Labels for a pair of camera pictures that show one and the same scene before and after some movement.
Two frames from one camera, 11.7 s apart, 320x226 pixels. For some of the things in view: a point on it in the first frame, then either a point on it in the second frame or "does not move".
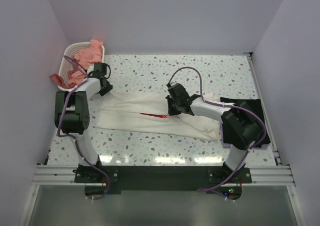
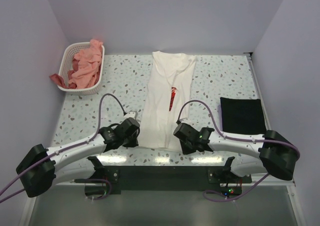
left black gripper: (108, 87) -> (134, 143)
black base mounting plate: (224, 181) does not move
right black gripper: (170, 111) -> (185, 150)
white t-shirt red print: (150, 111) -> (167, 100)
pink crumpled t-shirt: (88, 56) does not move
